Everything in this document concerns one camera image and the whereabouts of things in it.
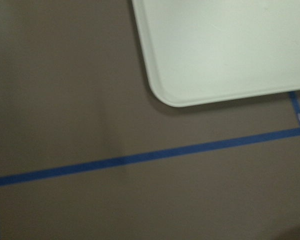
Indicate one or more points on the cream bear tray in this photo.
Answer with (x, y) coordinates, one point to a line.
(206, 51)

